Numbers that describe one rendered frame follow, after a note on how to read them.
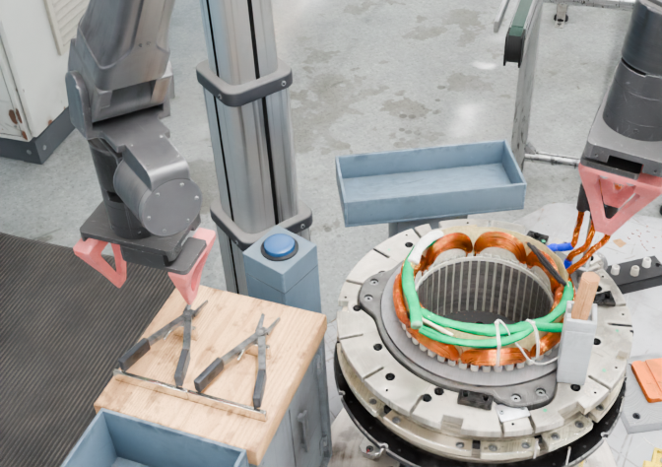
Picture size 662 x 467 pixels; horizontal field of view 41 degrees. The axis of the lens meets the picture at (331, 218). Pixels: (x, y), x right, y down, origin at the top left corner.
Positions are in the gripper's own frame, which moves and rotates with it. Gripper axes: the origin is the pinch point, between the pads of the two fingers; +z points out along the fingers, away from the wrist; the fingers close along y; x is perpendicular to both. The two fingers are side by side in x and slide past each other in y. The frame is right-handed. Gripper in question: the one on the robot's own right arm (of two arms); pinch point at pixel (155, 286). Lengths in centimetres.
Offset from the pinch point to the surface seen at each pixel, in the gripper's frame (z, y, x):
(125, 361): 7.5, -2.5, -4.7
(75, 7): 80, -144, 182
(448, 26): 122, -32, 278
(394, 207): 12.5, 15.9, 33.7
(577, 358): 3.1, 42.7, 6.3
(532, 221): 40, 31, 68
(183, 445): 12.2, 6.1, -9.6
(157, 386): 9.4, 1.4, -5.5
